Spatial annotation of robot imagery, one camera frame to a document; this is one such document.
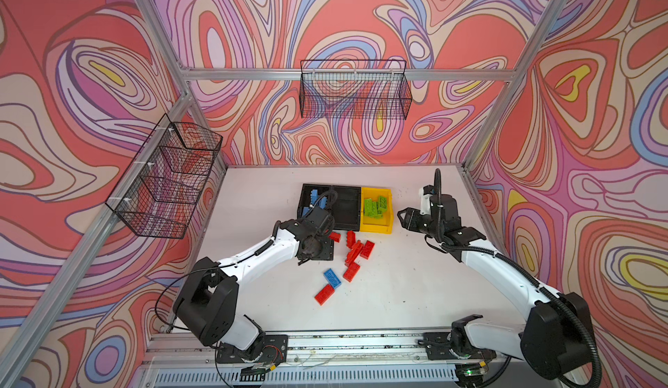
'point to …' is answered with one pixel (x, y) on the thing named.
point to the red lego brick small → (350, 238)
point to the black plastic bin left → (304, 196)
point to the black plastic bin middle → (346, 210)
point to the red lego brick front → (323, 295)
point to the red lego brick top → (367, 250)
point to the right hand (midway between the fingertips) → (406, 220)
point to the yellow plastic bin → (377, 225)
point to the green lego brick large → (370, 208)
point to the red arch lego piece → (353, 252)
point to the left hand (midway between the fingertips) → (329, 254)
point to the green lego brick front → (381, 205)
